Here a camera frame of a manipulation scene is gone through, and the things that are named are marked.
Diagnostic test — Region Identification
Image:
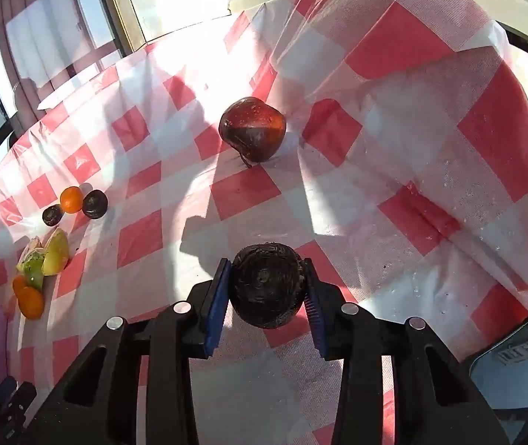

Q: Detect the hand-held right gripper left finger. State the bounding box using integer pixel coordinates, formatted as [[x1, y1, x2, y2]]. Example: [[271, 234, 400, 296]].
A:
[[18, 257, 233, 445]]

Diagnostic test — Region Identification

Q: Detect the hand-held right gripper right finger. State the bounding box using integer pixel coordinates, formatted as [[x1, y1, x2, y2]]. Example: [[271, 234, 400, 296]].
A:
[[302, 257, 510, 445]]

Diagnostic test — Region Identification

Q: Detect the dark wrinkled round fruit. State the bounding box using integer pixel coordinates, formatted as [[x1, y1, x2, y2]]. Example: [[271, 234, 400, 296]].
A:
[[229, 242, 308, 330]]

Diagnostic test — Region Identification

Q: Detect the red white checked tablecloth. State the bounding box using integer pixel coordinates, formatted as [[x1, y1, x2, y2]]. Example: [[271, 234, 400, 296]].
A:
[[0, 0, 528, 445]]

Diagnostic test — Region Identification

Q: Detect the yellow-green fruit wedge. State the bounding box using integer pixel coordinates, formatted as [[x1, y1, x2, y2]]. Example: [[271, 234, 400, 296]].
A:
[[41, 228, 70, 276]]

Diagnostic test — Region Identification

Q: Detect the large dark red apple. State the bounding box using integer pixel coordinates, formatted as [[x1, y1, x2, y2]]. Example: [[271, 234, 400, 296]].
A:
[[219, 97, 288, 164]]

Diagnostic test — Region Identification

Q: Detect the small orange tangerine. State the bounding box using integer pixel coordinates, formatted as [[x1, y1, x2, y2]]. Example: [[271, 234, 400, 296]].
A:
[[60, 186, 83, 214]]

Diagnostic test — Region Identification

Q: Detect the small dark round fruit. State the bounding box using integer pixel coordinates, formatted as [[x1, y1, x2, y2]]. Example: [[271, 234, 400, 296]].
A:
[[42, 204, 65, 227]]

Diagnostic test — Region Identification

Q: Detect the green fruit piece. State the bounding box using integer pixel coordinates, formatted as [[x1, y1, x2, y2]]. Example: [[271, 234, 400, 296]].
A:
[[17, 236, 46, 290]]

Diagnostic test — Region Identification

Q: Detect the blue printed box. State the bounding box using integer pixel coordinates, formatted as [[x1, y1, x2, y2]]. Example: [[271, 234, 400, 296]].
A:
[[470, 317, 528, 443]]

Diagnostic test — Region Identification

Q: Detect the dark blue black object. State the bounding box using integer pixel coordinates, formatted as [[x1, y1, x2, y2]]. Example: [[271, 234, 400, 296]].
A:
[[0, 375, 37, 441]]

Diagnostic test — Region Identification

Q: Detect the window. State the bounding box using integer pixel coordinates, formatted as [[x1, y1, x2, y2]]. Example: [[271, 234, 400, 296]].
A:
[[0, 0, 302, 186]]

